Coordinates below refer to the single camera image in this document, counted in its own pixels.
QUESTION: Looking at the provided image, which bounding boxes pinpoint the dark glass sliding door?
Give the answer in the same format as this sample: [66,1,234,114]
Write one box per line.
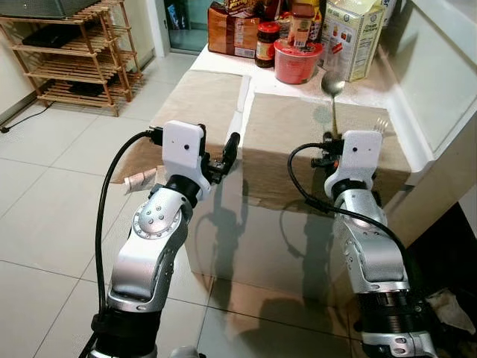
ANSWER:
[160,0,213,54]

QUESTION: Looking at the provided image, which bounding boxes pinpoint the beige woven placemat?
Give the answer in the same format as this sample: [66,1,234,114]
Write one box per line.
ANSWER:
[240,92,412,211]
[112,69,250,187]

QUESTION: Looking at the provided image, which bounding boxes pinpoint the brown wrapped food pack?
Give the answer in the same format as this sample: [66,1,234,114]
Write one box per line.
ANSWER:
[207,4,262,59]

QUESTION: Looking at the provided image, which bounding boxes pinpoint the black floor cable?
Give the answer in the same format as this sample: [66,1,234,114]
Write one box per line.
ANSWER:
[0,104,47,134]

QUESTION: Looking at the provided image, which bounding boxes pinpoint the red lidded chili jar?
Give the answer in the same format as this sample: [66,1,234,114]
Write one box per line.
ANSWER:
[255,21,281,69]

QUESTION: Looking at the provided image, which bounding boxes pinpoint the silver metal fork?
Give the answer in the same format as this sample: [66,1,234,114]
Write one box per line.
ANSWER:
[370,116,392,139]

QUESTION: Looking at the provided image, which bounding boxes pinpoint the white high counter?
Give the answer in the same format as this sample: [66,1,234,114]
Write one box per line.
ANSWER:
[376,0,477,247]

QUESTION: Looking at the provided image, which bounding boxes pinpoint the white low counter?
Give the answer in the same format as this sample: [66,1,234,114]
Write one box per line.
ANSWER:
[183,45,418,299]

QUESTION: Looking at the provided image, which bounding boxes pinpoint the dark grey box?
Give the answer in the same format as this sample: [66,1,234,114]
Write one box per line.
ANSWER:
[0,0,90,19]

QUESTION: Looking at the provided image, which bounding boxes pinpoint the small beige paper roll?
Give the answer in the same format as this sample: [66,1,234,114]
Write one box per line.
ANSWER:
[123,169,159,195]

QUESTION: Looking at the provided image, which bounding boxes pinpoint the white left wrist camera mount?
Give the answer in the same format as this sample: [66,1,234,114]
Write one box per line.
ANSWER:
[162,120,212,201]

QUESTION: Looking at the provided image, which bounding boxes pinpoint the wooden slatted shelf rack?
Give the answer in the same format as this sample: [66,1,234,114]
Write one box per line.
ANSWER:
[0,0,144,117]

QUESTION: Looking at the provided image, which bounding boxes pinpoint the beige crumpled cloth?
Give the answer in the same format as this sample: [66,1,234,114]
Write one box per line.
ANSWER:
[426,289,476,334]

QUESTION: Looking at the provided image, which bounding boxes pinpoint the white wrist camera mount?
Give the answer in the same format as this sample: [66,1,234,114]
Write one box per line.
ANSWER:
[162,120,212,201]
[324,131,382,198]

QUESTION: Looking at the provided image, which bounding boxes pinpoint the cream Hup Seng cracker bag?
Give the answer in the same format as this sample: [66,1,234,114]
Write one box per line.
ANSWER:
[322,0,388,83]

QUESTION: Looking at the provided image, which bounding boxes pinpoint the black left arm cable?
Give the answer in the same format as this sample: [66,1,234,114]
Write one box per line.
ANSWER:
[78,127,163,358]

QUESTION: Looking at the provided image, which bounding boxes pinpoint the silver metal spoon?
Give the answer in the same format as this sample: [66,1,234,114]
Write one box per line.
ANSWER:
[320,69,347,139]

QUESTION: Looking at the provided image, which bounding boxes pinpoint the black floor bag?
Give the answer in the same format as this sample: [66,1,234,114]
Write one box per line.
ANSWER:
[406,205,477,358]

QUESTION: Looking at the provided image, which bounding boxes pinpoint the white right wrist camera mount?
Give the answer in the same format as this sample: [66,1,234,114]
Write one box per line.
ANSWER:
[324,131,382,198]

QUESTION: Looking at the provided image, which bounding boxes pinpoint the red instant noodle bowl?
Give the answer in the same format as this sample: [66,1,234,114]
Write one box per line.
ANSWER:
[274,39,325,85]

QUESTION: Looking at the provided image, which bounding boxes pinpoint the flat black shelf item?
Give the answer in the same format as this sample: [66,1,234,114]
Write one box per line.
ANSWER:
[22,24,83,48]

